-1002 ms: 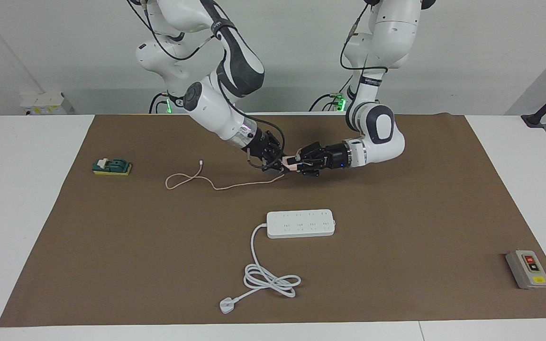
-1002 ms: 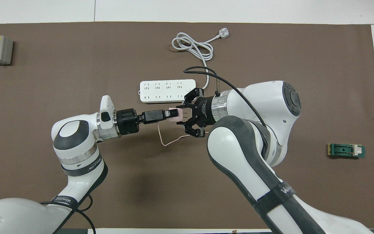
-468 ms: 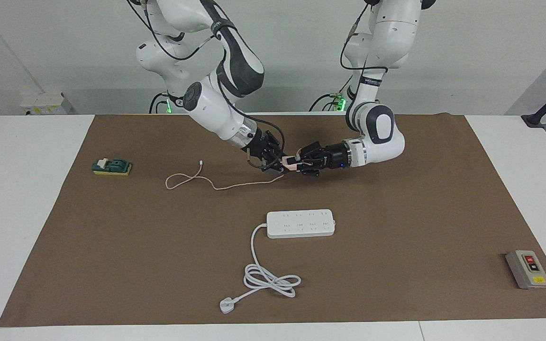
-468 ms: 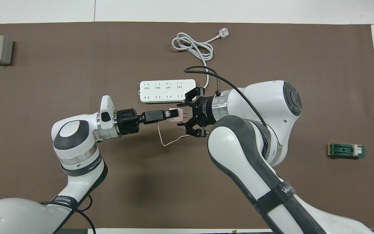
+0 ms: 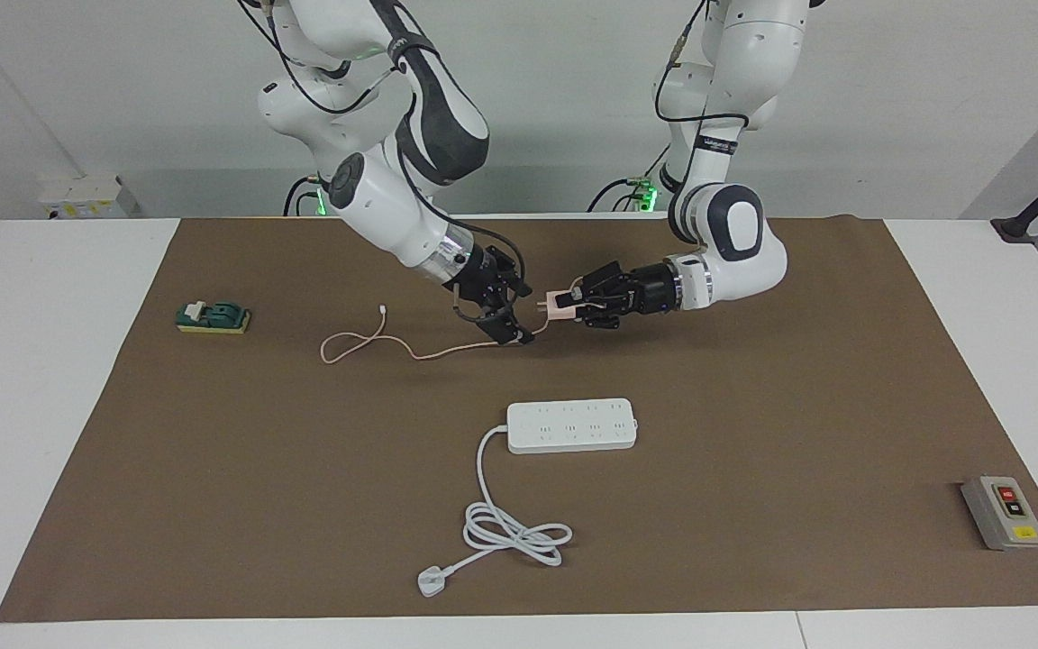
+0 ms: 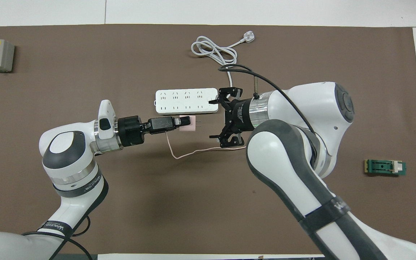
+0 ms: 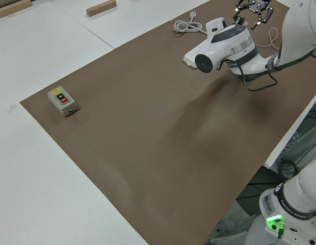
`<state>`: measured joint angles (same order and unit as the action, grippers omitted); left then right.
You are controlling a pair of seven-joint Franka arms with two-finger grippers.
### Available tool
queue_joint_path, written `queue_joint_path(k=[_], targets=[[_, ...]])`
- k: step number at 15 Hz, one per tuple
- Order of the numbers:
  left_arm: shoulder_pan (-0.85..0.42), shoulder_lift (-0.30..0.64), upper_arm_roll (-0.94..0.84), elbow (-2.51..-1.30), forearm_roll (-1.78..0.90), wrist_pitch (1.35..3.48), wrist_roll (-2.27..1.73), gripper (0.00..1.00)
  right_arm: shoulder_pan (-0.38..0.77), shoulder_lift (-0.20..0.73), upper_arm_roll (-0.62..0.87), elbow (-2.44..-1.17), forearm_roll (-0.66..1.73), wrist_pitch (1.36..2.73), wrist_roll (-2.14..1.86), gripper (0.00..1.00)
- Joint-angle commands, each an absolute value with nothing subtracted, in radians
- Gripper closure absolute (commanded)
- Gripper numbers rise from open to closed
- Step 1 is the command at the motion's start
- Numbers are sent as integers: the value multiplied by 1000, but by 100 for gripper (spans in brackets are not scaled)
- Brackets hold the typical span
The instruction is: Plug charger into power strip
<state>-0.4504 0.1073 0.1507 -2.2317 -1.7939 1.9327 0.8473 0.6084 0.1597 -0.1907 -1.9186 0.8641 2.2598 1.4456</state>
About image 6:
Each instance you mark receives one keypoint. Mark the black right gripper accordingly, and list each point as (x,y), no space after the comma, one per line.
(240,115)

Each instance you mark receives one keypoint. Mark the green knife switch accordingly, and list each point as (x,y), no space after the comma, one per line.
(381,167)

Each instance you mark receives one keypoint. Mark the pink charger adapter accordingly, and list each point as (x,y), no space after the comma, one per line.
(193,126)

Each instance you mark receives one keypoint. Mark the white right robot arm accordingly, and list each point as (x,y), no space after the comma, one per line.
(302,108)

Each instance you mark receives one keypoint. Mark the brown table mat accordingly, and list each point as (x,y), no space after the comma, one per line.
(193,198)

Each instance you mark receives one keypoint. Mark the white three-pin plug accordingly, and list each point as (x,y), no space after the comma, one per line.
(248,37)

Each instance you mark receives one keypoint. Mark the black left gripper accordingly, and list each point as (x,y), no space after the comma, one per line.
(130,131)

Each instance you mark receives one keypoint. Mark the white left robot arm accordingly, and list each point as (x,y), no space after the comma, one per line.
(70,169)

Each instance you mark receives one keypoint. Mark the white power strip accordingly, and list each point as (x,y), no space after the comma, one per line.
(186,101)

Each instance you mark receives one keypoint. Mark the grey on-off switch box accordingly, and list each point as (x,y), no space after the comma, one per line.
(2,54)

